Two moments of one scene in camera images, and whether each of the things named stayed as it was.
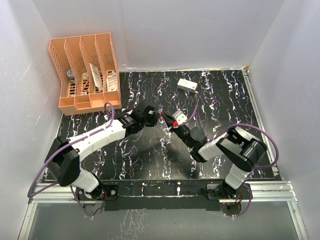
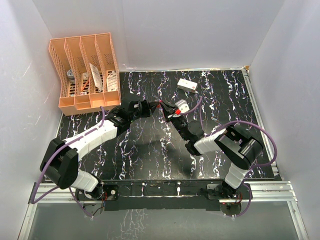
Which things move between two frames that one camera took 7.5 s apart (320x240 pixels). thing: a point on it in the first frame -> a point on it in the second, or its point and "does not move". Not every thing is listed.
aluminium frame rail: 272,192 does not move
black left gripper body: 151,122 -> 144,110
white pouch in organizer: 112,82 does not move
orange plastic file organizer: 86,72 does not move
